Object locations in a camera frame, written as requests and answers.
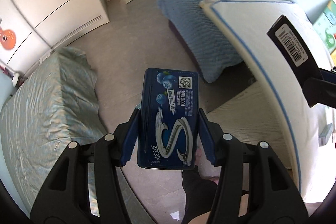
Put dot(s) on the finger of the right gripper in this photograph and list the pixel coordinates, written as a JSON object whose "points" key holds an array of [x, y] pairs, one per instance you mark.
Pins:
{"points": [[321, 89]]}

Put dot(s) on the black box with barcode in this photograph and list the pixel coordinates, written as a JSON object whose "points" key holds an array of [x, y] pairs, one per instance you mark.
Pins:
{"points": [[294, 49]]}

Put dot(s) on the person's black trouser leg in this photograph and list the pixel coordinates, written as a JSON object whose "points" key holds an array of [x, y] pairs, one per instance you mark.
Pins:
{"points": [[200, 194]]}

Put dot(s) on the grey-green satin bed cover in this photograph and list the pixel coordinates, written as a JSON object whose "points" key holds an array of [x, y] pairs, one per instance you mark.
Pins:
{"points": [[56, 105]]}

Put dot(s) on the dark blue gum box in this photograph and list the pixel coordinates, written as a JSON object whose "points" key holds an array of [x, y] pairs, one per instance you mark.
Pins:
{"points": [[169, 113]]}

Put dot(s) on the green children's book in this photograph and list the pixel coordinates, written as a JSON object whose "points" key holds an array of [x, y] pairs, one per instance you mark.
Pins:
{"points": [[325, 26]]}

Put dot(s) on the white wardrobe with music decals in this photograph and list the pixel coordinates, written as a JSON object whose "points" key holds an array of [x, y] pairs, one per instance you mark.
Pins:
{"points": [[30, 29]]}

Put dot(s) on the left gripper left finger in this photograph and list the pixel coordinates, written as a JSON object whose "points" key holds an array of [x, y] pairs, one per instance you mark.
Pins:
{"points": [[64, 197]]}

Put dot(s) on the white blue-trimmed table cloth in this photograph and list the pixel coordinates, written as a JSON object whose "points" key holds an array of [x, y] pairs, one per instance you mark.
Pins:
{"points": [[245, 23]]}

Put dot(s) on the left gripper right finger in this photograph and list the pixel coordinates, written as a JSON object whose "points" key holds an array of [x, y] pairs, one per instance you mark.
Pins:
{"points": [[254, 186]]}

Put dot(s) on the blue quilted bench cover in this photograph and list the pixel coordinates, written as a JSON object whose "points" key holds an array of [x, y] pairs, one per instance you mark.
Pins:
{"points": [[210, 48]]}

